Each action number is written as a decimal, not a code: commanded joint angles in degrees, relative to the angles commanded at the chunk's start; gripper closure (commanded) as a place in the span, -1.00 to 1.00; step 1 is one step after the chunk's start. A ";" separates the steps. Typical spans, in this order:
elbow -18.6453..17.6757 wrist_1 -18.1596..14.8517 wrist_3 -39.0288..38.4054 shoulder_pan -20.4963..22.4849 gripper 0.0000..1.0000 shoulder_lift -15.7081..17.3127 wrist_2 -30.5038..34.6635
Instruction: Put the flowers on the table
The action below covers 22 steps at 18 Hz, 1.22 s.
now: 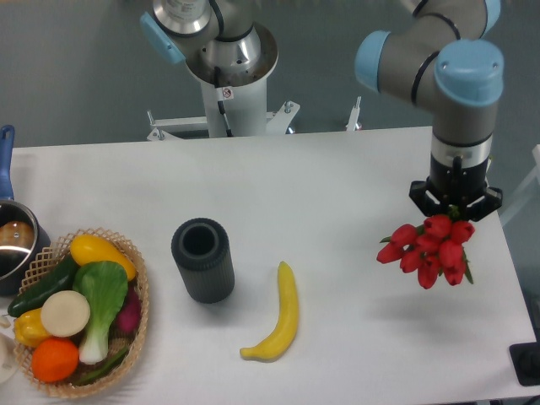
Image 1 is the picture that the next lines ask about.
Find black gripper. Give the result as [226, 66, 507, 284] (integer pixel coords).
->
[408, 135, 503, 222]

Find red tulip bouquet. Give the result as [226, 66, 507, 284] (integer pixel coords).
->
[376, 206, 475, 289]

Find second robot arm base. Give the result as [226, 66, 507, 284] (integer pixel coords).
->
[139, 1, 278, 88]

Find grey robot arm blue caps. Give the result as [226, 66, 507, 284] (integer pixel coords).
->
[354, 1, 505, 222]

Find black device at edge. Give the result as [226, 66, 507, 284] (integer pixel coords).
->
[509, 342, 540, 386]

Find yellow banana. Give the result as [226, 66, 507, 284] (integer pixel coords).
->
[240, 261, 300, 362]

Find dark grey ribbed vase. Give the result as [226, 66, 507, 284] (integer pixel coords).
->
[171, 218, 235, 304]

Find purple red radish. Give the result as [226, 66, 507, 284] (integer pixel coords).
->
[116, 286, 141, 333]

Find green bok choy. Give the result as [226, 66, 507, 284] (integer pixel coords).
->
[73, 261, 128, 365]

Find yellow squash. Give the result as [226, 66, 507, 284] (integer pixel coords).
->
[70, 235, 138, 281]

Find green bean pod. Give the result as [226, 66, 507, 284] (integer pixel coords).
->
[73, 347, 129, 386]

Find dark green cucumber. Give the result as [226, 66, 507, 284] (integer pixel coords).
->
[8, 254, 79, 318]

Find cream round bun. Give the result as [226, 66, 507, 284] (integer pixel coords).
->
[40, 290, 90, 338]

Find woven wicker basket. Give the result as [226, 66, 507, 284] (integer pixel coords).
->
[14, 228, 149, 399]

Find orange fruit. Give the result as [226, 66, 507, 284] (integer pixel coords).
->
[31, 337, 79, 383]

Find yellow bell pepper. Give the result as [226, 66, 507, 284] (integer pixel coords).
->
[14, 308, 51, 348]

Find small garlic piece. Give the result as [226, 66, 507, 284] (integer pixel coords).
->
[0, 316, 11, 329]

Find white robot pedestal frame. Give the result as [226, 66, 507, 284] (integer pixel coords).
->
[146, 62, 363, 142]

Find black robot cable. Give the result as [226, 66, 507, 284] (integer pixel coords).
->
[213, 66, 234, 138]

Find blue handled saucepan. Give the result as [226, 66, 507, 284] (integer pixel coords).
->
[1, 125, 51, 296]

